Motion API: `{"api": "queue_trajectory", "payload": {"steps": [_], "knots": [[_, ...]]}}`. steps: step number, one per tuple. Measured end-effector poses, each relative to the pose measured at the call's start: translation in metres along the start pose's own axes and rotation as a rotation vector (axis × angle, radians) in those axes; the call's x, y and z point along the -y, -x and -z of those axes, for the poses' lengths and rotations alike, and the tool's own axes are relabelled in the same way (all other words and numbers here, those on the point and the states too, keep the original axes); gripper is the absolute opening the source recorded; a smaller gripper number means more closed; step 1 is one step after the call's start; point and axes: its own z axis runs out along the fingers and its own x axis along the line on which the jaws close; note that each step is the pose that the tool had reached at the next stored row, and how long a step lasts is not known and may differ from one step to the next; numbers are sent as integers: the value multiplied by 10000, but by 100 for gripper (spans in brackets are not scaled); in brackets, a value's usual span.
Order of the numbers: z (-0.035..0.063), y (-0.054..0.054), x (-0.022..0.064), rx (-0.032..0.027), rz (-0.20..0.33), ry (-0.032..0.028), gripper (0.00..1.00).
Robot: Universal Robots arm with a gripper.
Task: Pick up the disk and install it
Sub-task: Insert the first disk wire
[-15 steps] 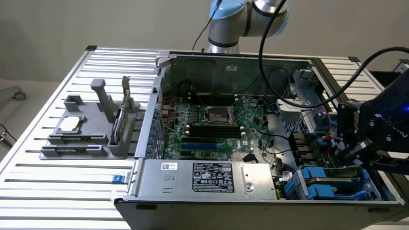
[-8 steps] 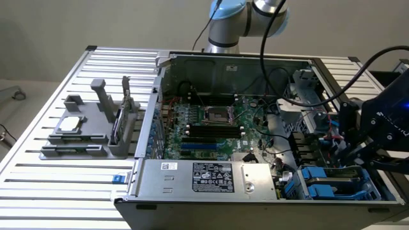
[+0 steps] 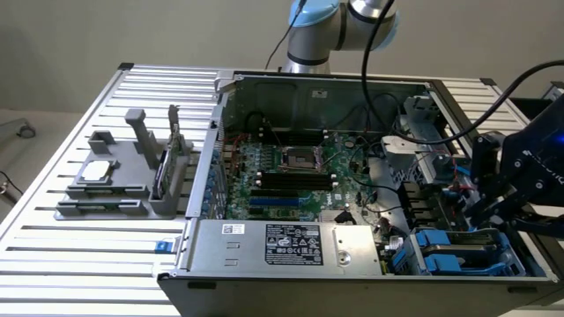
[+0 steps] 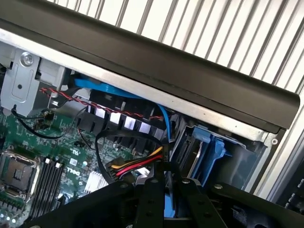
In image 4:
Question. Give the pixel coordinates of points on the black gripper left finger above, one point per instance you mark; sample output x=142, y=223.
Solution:
x=95, y=206

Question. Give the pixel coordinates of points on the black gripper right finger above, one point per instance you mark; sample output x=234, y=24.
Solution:
x=197, y=209

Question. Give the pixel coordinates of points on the small silver finned heatsink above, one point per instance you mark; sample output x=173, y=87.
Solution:
x=96, y=181

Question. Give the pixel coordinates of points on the black RAM slot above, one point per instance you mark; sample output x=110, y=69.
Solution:
x=57, y=185
x=52, y=187
x=46, y=188
x=40, y=187

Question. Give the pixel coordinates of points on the green motherboard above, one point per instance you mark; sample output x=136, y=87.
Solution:
x=59, y=147

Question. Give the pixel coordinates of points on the silver CPU socket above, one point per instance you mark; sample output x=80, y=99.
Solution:
x=16, y=173

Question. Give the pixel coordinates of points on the black fan shroud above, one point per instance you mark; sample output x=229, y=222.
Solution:
x=152, y=111

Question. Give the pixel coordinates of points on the black and silver PC case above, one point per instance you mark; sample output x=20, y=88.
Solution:
x=166, y=59

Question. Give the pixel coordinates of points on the blue disk bay bracket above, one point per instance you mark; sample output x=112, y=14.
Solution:
x=218, y=152

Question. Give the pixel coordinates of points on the silver metal bracket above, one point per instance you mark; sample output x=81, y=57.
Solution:
x=21, y=78

